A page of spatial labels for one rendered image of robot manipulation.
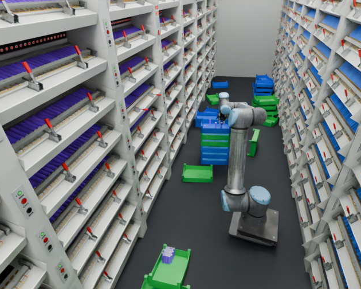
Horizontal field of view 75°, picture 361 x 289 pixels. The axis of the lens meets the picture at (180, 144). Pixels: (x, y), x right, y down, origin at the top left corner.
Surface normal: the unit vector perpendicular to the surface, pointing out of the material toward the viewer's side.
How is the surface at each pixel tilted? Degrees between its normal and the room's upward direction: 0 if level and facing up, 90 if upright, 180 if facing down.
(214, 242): 0
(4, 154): 90
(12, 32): 110
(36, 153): 20
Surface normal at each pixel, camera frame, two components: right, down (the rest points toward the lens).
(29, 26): 0.92, 0.39
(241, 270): -0.04, -0.84
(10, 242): 0.29, -0.76
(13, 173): 0.97, 0.11
